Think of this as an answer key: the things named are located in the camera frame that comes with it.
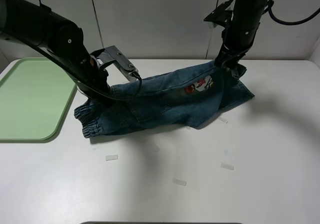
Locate clear tape piece front centre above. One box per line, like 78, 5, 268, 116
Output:
172, 179, 187, 187

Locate clear tape piece front right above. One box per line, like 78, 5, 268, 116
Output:
220, 163, 234, 171

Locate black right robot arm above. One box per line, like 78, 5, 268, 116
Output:
214, 0, 268, 68

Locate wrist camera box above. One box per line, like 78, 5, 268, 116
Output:
203, 0, 234, 28
105, 45, 139, 82

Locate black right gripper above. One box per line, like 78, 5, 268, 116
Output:
214, 43, 247, 70

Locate blue children's denim shorts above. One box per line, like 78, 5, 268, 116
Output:
74, 61, 254, 138

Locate clear tape piece right slanted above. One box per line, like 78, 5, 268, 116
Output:
218, 117, 228, 123

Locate clear tape piece front left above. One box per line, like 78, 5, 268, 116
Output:
105, 155, 119, 161

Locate black left camera cable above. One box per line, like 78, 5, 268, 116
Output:
14, 0, 143, 102

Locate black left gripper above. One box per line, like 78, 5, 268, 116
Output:
76, 50, 112, 104

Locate light green plastic tray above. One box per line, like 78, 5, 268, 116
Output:
0, 58, 75, 141

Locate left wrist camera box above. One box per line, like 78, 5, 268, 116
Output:
105, 45, 139, 82

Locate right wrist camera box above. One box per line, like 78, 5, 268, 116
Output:
203, 0, 234, 28

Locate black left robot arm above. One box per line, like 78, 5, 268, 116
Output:
0, 0, 113, 106

